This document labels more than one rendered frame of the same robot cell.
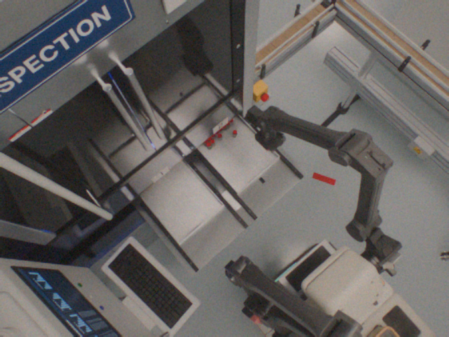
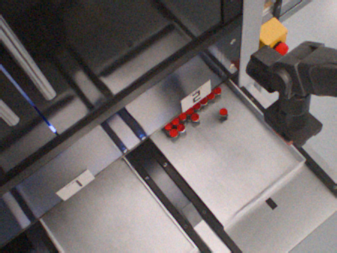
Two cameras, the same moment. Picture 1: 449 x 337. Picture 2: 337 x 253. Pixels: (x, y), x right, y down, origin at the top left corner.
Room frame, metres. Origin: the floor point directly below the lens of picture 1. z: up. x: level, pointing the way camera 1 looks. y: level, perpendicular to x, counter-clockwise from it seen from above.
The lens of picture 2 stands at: (0.17, -0.02, 1.98)
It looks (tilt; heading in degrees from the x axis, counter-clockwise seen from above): 70 degrees down; 3
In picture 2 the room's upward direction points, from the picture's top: 7 degrees counter-clockwise
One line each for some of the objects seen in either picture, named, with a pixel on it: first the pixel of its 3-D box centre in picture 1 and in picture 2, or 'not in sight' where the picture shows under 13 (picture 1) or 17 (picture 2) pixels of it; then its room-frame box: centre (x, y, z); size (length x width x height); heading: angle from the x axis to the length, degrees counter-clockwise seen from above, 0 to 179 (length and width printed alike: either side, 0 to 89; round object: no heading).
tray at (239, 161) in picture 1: (234, 149); (220, 144); (0.61, -0.05, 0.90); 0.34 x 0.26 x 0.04; 35
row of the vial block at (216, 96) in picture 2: (218, 132); (193, 111); (0.70, 0.01, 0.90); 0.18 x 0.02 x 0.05; 125
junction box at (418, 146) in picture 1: (420, 148); not in sight; (0.63, -1.12, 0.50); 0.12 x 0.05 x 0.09; 35
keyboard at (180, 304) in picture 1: (149, 284); not in sight; (0.04, 0.39, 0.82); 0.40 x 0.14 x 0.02; 42
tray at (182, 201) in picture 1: (178, 196); (111, 227); (0.41, 0.23, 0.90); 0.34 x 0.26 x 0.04; 35
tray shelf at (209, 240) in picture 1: (216, 184); (185, 209); (0.45, 0.05, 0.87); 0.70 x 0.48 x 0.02; 125
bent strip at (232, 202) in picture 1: (228, 195); (205, 230); (0.39, 0.00, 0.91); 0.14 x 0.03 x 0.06; 36
